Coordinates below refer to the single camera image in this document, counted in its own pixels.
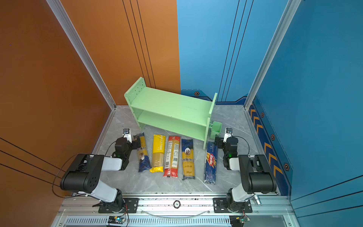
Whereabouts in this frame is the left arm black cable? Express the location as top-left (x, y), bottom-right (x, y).
top-left (51, 147), bottom-right (86, 199)

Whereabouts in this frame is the blue Barilla spaghetti box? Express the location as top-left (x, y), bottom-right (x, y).
top-left (204, 141), bottom-right (218, 184)

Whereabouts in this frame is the Ankara yellow blue spaghetti bag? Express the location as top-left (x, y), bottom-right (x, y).
top-left (181, 139), bottom-right (195, 180)

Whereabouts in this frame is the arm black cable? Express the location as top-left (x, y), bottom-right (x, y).
top-left (233, 135), bottom-right (251, 156)
top-left (51, 147), bottom-right (86, 199)

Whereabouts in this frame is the green two-tier shelf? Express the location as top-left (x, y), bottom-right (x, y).
top-left (124, 77), bottom-right (217, 149)

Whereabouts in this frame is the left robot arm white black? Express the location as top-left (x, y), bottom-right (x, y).
top-left (60, 138), bottom-right (141, 213)

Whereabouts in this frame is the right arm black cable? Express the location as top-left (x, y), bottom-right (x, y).
top-left (233, 135), bottom-right (251, 156)

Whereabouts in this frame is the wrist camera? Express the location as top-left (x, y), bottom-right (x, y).
top-left (223, 128), bottom-right (233, 143)
top-left (123, 128), bottom-right (132, 143)

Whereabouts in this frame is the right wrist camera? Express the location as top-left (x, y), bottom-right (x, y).
top-left (223, 128), bottom-right (233, 143)

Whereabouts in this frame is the green cup on shelf side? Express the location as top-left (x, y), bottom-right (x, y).
top-left (209, 121), bottom-right (222, 140)

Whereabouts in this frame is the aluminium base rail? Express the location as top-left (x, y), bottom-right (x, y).
top-left (51, 193), bottom-right (299, 227)

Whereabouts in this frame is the left green circuit board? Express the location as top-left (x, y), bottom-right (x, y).
top-left (107, 216), bottom-right (128, 227)

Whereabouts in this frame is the red spaghetti bag white label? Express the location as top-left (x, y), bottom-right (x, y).
top-left (164, 136), bottom-right (181, 178)

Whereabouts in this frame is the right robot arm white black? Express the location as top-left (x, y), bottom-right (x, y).
top-left (215, 136), bottom-right (277, 212)

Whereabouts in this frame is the right circuit board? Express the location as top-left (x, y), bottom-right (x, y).
top-left (229, 216), bottom-right (251, 227)

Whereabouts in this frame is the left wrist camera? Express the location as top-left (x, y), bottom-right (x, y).
top-left (123, 128), bottom-right (132, 143)

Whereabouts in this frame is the blue and yellow spaghetti bag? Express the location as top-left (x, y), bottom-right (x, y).
top-left (134, 133), bottom-right (151, 173)

